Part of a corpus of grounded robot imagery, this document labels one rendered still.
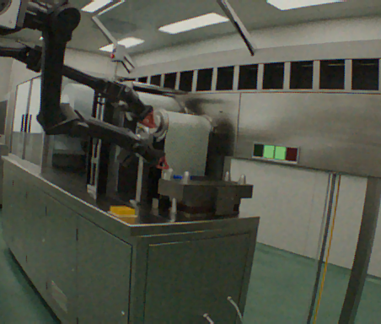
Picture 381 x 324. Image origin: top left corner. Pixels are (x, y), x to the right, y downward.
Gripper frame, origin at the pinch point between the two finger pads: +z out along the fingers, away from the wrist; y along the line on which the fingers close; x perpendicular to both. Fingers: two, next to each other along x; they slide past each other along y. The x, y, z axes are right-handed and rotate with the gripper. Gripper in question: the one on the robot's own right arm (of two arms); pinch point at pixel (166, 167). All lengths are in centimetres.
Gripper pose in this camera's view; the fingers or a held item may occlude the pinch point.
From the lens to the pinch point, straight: 161.4
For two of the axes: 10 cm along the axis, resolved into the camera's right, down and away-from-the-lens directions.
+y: 6.3, 1.2, -7.6
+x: 4.7, -8.4, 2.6
